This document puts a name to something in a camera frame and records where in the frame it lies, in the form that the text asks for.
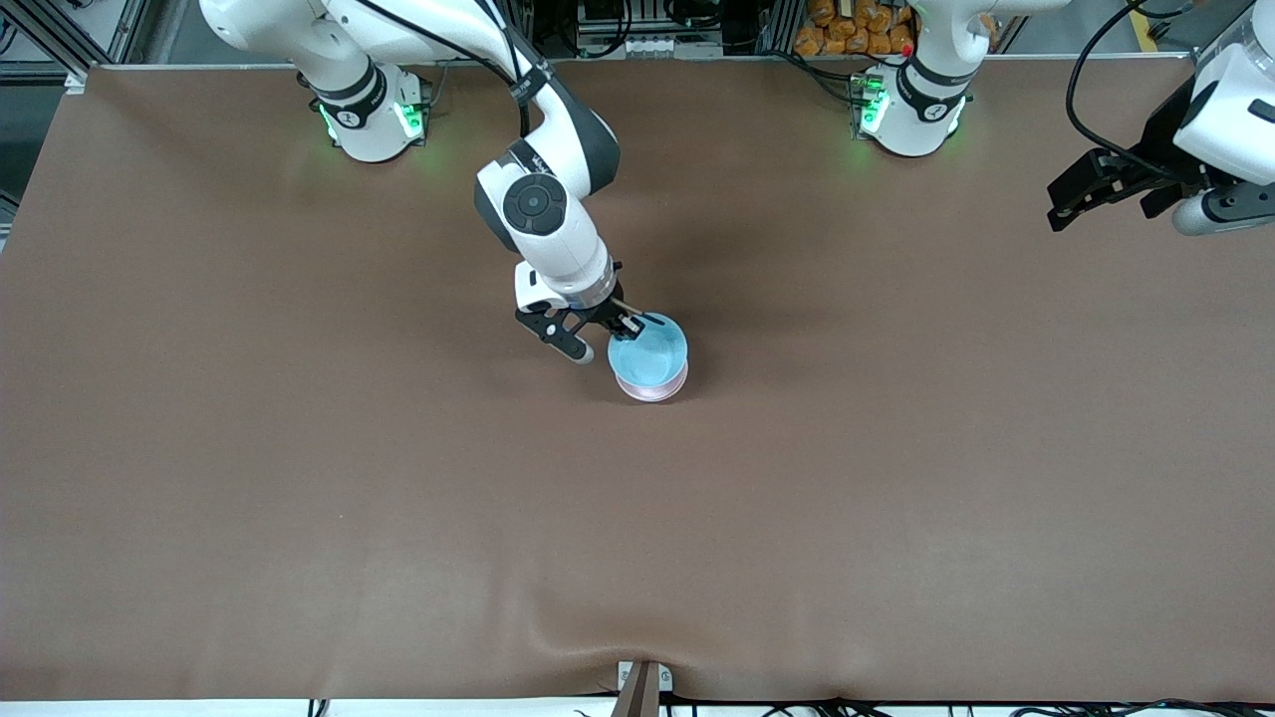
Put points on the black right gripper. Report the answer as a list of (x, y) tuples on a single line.
[(605, 313)]

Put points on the white terminal block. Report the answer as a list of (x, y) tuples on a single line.
[(667, 47)]

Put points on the brown table cloth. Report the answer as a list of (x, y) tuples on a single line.
[(637, 548)]

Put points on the blue bowl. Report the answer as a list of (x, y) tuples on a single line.
[(652, 354)]

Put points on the orange items bin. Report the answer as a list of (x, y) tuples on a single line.
[(847, 30)]

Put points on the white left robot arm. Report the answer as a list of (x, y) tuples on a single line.
[(921, 110)]

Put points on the aluminium frame profile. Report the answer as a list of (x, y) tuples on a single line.
[(129, 30)]

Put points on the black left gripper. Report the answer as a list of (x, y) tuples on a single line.
[(1161, 142)]

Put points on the grey metal bracket plate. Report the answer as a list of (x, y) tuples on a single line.
[(665, 680)]

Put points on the aluminium frame post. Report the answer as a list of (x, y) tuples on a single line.
[(782, 28)]

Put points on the brown camera pole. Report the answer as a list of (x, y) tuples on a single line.
[(637, 697)]

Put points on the pink bowl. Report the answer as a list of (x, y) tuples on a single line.
[(652, 393)]

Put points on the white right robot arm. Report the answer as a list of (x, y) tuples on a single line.
[(568, 249)]

